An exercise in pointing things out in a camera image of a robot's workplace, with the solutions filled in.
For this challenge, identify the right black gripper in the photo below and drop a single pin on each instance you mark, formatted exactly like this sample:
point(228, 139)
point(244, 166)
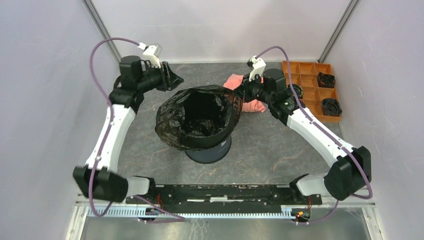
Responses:
point(244, 91)

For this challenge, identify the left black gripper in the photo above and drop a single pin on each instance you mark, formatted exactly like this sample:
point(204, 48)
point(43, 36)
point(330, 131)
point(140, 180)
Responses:
point(169, 80)

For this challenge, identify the black plastic trash bag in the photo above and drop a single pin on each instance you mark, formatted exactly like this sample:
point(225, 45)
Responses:
point(198, 118)

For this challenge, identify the dark blue trash bin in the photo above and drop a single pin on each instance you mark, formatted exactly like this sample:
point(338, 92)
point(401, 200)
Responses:
point(211, 155)

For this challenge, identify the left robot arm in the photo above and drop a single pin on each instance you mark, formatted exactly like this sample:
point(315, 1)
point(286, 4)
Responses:
point(98, 178)

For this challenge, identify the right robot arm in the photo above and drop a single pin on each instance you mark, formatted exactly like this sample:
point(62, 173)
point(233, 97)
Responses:
point(349, 171)

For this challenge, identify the rolled trash bag with yellow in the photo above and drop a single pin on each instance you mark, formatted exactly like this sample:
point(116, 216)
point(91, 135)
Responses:
point(294, 88)

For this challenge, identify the rolled trash bag top right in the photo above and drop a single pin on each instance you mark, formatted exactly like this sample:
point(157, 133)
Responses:
point(326, 80)

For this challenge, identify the rolled trash bag bottom right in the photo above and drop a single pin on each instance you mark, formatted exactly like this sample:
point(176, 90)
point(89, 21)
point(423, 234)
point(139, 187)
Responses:
point(331, 107)

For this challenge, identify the pink crumpled cloth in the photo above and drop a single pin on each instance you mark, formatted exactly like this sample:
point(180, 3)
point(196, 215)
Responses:
point(235, 81)

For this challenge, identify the orange wooden compartment tray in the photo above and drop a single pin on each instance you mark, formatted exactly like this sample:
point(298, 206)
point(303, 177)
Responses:
point(305, 75)

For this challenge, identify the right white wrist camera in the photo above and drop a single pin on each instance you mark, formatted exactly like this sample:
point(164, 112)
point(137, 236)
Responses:
point(257, 66)

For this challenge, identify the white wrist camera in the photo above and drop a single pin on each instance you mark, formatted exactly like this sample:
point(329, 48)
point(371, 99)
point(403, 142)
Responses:
point(151, 53)
point(257, 66)

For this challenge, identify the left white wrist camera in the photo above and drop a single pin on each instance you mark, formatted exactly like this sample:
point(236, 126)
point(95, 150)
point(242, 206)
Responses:
point(151, 53)

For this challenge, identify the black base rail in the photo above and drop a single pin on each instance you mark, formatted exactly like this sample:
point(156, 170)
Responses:
point(228, 198)

